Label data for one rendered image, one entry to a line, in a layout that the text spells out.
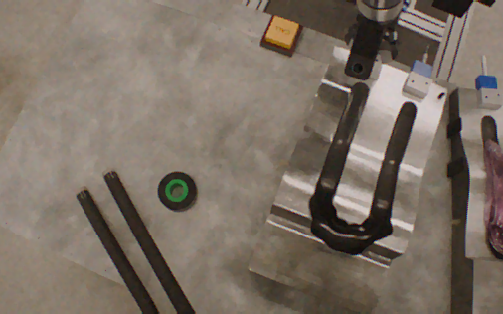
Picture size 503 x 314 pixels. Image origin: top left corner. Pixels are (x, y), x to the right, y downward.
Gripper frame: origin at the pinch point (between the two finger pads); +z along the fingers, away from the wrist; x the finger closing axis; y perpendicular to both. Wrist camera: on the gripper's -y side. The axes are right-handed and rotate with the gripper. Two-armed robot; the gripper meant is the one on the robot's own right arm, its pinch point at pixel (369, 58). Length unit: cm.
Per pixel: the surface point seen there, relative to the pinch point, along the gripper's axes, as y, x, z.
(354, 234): -33.8, -8.7, 3.0
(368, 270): -39.6, -13.8, 4.4
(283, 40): 1.3, 20.1, 7.8
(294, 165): -25.9, 6.3, -2.9
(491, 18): 82, -38, 113
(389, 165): -18.5, -10.6, 5.0
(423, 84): -0.3, -12.1, 4.0
